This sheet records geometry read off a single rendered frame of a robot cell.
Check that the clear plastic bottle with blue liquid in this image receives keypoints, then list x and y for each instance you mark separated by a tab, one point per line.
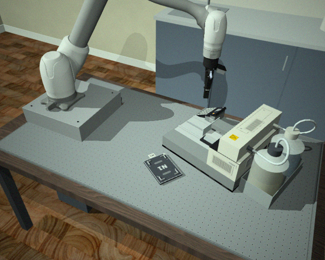
296	148

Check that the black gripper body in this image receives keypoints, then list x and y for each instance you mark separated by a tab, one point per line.
210	64

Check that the white plastic bottle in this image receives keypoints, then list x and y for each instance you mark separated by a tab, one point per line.
266	176

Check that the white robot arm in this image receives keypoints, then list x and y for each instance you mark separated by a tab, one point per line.
59	75

